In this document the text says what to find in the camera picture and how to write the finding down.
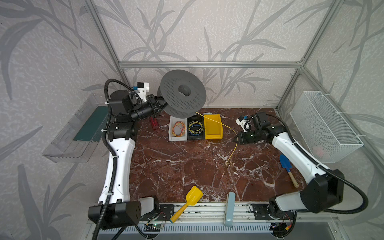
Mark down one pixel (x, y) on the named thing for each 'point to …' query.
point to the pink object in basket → (318, 151)
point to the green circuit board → (153, 227)
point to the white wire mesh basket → (328, 138)
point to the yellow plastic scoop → (193, 197)
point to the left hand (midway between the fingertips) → (172, 96)
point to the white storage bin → (177, 129)
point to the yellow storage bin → (213, 129)
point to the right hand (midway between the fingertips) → (234, 135)
